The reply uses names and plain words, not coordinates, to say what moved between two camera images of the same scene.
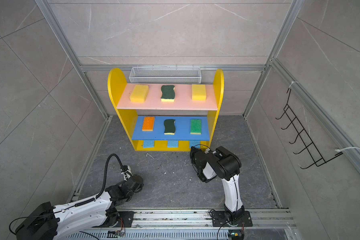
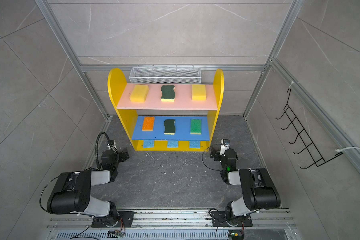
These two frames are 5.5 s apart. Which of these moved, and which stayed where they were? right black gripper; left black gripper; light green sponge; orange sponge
Moved: left black gripper; right black gripper
Stayed: orange sponge; light green sponge
